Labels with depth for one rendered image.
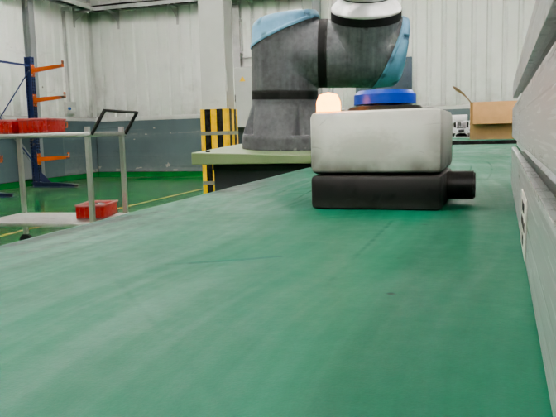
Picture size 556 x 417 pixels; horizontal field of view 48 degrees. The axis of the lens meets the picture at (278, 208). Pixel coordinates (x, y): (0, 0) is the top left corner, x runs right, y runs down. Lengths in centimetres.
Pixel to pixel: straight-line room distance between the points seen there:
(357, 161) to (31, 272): 21
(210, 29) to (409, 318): 681
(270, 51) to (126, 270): 85
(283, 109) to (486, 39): 1060
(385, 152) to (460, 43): 1122
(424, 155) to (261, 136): 69
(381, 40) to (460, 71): 1050
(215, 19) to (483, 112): 468
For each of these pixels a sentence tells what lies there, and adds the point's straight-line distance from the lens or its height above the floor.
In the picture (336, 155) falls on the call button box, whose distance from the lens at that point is 38.
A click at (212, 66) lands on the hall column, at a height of 155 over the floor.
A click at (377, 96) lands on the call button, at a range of 40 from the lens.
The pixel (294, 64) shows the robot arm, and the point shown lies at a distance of 105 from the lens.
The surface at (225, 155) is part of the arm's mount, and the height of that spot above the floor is 79.
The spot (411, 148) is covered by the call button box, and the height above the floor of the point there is 82.
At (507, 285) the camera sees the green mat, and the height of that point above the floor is 78.
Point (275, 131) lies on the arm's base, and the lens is 104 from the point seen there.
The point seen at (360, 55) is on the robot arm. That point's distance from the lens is 105.
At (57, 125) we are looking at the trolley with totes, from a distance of 460.
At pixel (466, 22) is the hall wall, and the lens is 1161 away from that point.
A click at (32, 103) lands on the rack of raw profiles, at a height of 143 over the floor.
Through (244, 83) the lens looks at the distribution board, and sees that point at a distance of 1193.
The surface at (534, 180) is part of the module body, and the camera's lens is 20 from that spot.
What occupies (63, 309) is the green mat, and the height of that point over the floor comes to 78.
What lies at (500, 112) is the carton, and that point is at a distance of 265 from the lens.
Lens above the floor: 83
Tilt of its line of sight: 7 degrees down
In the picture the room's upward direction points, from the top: 1 degrees counter-clockwise
